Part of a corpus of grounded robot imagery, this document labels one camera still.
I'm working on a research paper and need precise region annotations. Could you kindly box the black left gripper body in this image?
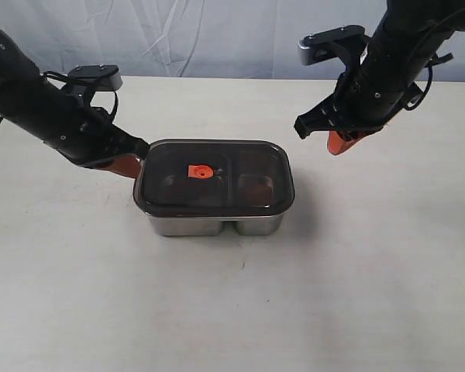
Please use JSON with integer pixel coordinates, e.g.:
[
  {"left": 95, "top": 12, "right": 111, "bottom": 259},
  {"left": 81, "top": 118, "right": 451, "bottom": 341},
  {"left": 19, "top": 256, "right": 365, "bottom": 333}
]
[{"left": 57, "top": 107, "right": 150, "bottom": 169}]

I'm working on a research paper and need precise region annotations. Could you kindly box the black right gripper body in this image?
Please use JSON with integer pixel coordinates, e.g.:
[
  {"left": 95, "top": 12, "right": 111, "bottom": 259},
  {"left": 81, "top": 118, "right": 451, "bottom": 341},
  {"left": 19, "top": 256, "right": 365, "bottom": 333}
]
[{"left": 294, "top": 73, "right": 421, "bottom": 139}]

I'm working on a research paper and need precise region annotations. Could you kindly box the dark transparent lunch box lid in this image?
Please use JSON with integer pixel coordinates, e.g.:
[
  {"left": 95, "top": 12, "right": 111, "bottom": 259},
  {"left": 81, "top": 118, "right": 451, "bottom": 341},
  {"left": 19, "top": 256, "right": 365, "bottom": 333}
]
[{"left": 133, "top": 139, "right": 295, "bottom": 217}]

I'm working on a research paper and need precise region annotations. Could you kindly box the yellow toy cheese wedge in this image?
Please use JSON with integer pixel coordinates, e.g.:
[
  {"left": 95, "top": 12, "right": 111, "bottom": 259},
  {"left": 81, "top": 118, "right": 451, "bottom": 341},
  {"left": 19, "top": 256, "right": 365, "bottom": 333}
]
[{"left": 238, "top": 174, "right": 274, "bottom": 207}]

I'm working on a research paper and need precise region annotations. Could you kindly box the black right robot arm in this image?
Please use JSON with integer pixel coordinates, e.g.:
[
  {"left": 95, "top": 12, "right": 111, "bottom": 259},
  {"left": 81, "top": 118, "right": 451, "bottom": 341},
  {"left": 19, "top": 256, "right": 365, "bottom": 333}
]
[{"left": 294, "top": 1, "right": 465, "bottom": 155}]

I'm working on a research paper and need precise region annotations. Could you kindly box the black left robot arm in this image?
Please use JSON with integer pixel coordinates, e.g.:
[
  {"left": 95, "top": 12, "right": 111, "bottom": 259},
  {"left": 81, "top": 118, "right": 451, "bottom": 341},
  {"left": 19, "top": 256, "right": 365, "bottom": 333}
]
[{"left": 0, "top": 30, "right": 150, "bottom": 179}]

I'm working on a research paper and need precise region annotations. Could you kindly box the stainless steel lunch box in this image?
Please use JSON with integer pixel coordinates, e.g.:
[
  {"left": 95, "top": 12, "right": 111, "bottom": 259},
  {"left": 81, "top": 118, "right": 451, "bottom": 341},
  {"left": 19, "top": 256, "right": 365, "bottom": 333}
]
[{"left": 146, "top": 212, "right": 286, "bottom": 237}]

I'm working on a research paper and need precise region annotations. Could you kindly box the blue-grey backdrop cloth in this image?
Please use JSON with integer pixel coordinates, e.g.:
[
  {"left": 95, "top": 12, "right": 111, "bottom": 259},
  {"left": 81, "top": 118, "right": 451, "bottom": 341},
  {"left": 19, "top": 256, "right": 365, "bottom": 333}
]
[{"left": 0, "top": 0, "right": 465, "bottom": 82}]

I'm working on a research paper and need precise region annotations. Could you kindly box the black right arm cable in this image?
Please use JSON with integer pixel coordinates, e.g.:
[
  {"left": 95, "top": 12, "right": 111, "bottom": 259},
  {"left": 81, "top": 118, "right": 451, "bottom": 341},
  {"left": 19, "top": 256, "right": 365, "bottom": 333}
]
[{"left": 402, "top": 0, "right": 465, "bottom": 113}]

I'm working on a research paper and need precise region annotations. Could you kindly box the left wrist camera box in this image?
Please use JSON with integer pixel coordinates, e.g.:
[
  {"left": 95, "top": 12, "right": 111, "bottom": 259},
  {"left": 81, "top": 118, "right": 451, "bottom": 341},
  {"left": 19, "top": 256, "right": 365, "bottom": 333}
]
[{"left": 67, "top": 64, "right": 122, "bottom": 91}]

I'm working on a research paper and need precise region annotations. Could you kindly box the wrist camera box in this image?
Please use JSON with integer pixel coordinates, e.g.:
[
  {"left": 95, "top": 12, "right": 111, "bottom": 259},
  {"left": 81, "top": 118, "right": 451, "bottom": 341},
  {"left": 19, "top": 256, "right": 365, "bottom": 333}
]
[
  {"left": 67, "top": 64, "right": 122, "bottom": 91},
  {"left": 298, "top": 25, "right": 370, "bottom": 67}
]

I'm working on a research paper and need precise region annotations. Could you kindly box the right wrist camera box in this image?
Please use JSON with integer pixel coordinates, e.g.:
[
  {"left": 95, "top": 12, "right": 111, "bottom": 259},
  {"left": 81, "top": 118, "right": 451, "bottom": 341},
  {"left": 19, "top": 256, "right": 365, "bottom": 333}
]
[{"left": 298, "top": 25, "right": 370, "bottom": 67}]

